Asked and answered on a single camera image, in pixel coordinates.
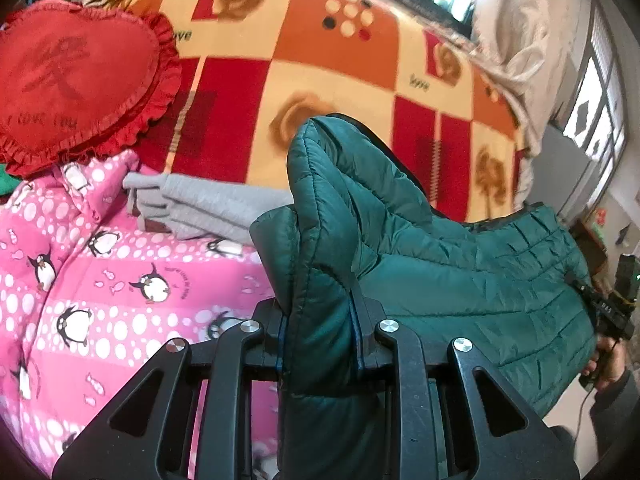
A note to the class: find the red orange checkered blanket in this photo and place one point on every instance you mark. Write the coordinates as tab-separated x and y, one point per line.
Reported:
254	70

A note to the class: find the beige curtain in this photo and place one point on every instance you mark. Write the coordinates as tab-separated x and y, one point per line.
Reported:
525	45

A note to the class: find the grey folded sweater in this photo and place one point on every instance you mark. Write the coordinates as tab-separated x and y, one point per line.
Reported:
191	207

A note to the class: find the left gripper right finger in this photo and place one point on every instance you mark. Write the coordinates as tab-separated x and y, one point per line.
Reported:
447	411

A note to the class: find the red heart-shaped pillow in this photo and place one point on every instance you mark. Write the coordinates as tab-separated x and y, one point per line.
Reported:
78	83

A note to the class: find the person's right hand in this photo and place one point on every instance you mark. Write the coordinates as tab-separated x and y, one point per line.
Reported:
607	363

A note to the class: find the small green cloth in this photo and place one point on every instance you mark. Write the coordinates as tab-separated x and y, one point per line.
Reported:
8	183

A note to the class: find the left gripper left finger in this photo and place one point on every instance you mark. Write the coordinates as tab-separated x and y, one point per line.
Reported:
187	413

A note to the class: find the green puffer jacket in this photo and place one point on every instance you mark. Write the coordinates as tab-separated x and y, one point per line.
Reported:
358	222

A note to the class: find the pink penguin bed sheet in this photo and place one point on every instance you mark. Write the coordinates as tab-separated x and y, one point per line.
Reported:
87	298

